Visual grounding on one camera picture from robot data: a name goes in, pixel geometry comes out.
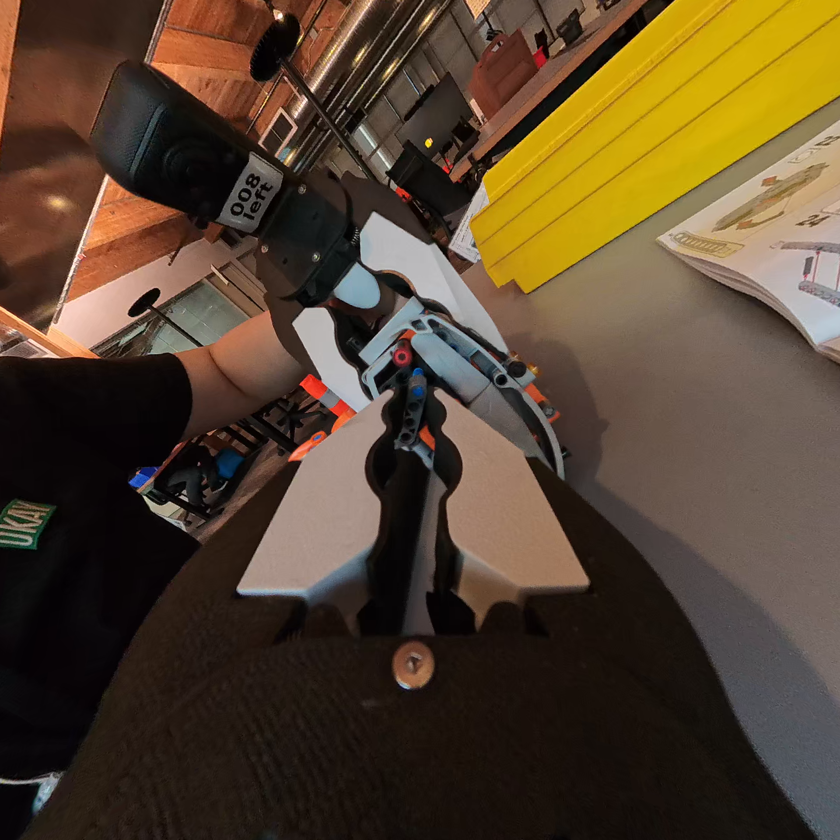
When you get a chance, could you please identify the person in black shirt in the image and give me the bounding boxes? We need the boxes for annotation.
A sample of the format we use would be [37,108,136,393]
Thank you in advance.
[0,354,202,840]

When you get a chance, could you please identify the person's left forearm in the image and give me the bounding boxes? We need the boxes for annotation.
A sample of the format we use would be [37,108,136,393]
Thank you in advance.
[174,311,309,442]

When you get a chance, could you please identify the white instruction booklet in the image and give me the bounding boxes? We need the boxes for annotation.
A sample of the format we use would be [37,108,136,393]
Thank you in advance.
[656,115,840,366]

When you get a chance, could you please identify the orange traffic cone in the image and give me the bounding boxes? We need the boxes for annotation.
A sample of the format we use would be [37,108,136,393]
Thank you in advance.
[301,374,357,424]

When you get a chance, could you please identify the black floor lamp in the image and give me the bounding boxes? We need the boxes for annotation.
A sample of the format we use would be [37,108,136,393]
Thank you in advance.
[128,287,204,349]
[249,13,368,186]

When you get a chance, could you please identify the grey desk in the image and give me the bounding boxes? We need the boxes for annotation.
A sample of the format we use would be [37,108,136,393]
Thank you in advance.
[453,98,840,840]

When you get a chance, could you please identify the brown carry bag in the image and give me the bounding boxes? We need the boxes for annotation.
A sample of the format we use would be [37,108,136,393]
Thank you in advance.
[469,29,543,120]

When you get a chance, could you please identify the black computer monitor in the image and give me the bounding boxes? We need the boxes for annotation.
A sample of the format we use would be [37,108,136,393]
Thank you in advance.
[394,72,475,156]

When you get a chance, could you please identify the yellow plastic bin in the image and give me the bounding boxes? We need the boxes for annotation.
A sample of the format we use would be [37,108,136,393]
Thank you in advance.
[469,0,840,295]

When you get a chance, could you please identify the printed paper sheet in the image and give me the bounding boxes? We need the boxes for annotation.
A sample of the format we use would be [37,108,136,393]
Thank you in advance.
[449,184,490,263]

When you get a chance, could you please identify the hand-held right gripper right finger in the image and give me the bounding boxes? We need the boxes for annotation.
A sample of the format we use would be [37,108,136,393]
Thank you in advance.
[427,387,590,634]

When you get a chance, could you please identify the black office chair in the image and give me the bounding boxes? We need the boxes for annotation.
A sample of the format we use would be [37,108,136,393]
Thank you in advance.
[386,141,473,217]

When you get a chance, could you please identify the white earbud with cable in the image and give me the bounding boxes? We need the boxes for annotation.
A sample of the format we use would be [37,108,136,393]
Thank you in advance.
[0,773,64,816]

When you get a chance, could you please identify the long wooden table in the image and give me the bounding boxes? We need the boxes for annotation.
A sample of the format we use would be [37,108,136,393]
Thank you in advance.
[453,0,657,179]

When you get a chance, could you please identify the brick arm with orange claws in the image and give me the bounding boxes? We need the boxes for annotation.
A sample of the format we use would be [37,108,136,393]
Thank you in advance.
[289,366,439,470]

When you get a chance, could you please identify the grey brick toy robot body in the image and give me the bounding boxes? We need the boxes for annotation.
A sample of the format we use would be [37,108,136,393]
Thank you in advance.
[357,298,567,480]

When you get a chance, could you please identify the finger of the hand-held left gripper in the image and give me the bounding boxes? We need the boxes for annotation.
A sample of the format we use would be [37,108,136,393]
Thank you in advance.
[357,211,511,355]
[290,307,371,413]

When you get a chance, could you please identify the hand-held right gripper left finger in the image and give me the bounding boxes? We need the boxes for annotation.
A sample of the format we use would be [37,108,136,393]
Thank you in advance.
[236,387,403,635]

